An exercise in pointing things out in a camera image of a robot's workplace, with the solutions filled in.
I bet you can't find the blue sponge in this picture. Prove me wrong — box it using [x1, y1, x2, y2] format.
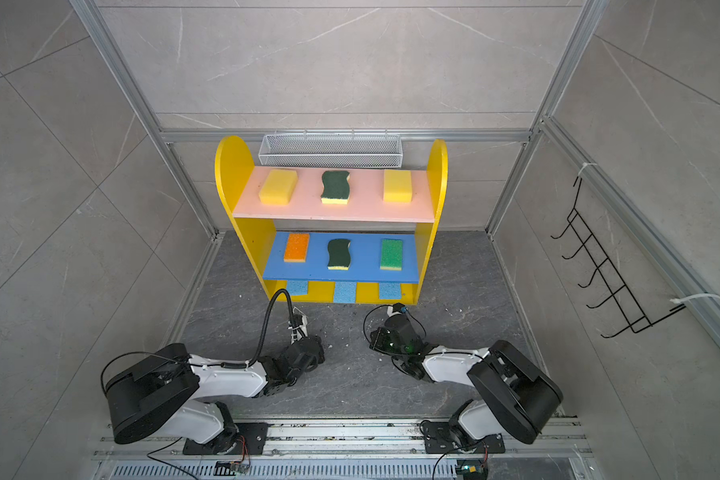
[333, 281, 357, 304]
[378, 282, 402, 301]
[286, 280, 309, 297]

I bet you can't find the light green sponge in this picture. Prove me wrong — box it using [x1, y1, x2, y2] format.
[380, 238, 403, 271]

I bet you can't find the dark green sponge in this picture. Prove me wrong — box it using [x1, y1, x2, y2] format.
[327, 238, 351, 271]
[320, 170, 351, 205]

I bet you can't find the orange sponge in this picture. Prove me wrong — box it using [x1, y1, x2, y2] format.
[283, 233, 310, 263]

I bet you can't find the yellow sponge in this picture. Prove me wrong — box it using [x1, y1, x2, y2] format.
[258, 169, 298, 206]
[383, 170, 413, 204]

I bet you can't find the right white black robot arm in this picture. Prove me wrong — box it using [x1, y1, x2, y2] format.
[363, 303, 564, 451]

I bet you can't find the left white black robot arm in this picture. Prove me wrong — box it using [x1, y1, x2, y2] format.
[103, 328, 325, 455]

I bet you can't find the yellow pink blue shelf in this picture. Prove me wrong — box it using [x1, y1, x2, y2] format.
[215, 136, 449, 305]

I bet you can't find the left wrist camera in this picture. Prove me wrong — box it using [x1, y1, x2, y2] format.
[289, 307, 308, 344]

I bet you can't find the left black corrugated cable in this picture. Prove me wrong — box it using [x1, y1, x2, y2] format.
[248, 288, 298, 367]

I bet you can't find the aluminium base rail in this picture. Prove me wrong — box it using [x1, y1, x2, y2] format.
[85, 417, 602, 479]

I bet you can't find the white wire mesh basket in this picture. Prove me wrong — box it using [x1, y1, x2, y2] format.
[258, 133, 404, 169]

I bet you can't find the black wire hook rack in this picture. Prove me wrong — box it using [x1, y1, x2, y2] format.
[550, 177, 686, 339]

